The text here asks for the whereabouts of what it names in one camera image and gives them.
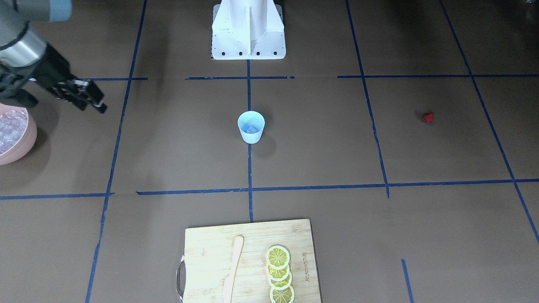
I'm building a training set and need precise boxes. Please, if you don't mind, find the pile of clear ice cubes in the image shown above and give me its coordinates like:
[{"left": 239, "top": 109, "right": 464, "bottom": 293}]
[{"left": 0, "top": 109, "right": 28, "bottom": 154}]

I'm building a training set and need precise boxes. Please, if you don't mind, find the red strawberry on table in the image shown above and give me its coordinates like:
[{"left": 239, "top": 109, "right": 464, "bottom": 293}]
[{"left": 422, "top": 112, "right": 435, "bottom": 123}]

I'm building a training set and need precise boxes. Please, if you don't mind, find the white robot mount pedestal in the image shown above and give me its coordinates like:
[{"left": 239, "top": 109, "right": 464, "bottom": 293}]
[{"left": 211, "top": 0, "right": 286, "bottom": 60}]

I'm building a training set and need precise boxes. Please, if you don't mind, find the light blue paper cup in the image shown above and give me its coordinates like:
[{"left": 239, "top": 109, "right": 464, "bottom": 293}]
[{"left": 237, "top": 111, "right": 265, "bottom": 144}]

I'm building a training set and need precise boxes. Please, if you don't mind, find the wooden cutting board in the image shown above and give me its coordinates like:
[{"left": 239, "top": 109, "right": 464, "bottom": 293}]
[{"left": 179, "top": 219, "right": 322, "bottom": 303}]

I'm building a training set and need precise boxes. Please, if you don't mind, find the pink bowl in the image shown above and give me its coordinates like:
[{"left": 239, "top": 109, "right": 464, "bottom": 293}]
[{"left": 0, "top": 104, "right": 37, "bottom": 165}]

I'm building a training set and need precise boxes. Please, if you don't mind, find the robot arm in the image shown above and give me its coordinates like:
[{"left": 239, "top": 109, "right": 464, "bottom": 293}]
[{"left": 0, "top": 0, "right": 107, "bottom": 113}]

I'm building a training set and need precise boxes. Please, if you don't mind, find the lemon slice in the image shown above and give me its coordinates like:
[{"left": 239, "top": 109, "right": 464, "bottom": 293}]
[
  {"left": 267, "top": 265, "right": 290, "bottom": 282},
  {"left": 267, "top": 274, "right": 293, "bottom": 290},
  {"left": 269, "top": 286, "right": 295, "bottom": 303},
  {"left": 265, "top": 245, "right": 291, "bottom": 270}
]

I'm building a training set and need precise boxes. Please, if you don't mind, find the yellow plastic knife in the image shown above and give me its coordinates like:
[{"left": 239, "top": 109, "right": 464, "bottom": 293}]
[{"left": 222, "top": 235, "right": 244, "bottom": 303}]

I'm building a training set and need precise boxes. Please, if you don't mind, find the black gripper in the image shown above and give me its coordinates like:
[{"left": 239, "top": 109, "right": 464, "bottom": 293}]
[{"left": 31, "top": 44, "right": 107, "bottom": 114}]

